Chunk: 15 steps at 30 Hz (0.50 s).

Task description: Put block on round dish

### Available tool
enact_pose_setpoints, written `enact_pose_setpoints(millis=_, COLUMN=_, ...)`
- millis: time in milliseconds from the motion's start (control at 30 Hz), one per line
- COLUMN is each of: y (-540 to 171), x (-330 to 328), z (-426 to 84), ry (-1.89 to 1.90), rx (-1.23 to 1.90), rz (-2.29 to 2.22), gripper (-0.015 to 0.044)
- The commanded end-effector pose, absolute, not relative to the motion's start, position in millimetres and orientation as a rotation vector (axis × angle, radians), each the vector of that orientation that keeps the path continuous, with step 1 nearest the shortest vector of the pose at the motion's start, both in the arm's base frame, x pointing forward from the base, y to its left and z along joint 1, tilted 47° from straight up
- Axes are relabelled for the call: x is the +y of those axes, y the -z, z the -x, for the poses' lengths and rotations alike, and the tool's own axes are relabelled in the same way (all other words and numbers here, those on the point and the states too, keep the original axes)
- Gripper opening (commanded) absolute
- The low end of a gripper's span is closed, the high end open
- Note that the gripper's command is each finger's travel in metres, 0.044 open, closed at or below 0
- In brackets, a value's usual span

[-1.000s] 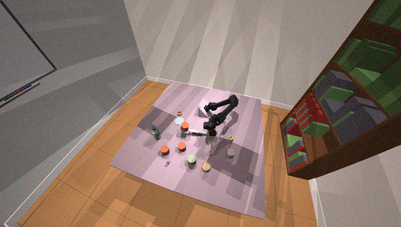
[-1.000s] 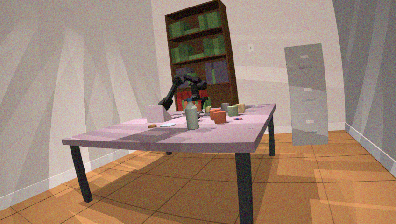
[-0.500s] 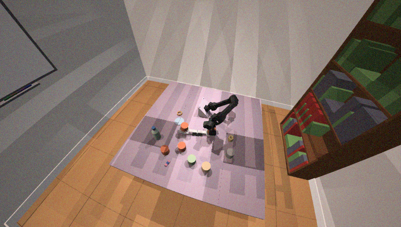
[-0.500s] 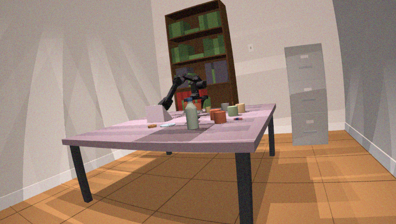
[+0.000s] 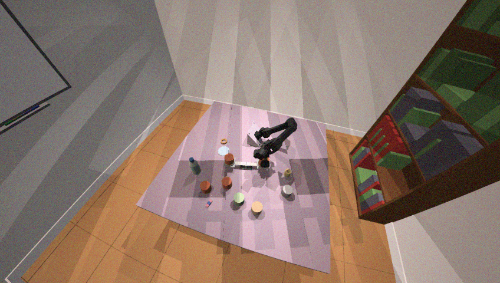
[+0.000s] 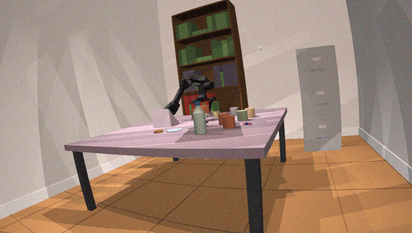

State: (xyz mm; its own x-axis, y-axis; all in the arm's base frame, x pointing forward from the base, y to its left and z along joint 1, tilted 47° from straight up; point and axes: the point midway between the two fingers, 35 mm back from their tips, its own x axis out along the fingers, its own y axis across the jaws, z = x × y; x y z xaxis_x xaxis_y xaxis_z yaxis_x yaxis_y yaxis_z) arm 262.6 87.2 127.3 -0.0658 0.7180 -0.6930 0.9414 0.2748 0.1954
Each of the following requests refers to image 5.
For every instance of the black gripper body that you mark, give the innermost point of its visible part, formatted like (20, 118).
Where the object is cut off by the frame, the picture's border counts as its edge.
(265, 162)

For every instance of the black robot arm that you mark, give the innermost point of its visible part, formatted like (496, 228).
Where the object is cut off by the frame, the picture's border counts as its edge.
(275, 144)

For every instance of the orange cylinder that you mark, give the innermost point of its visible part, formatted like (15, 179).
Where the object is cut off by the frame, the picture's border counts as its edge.
(226, 182)
(229, 159)
(205, 187)

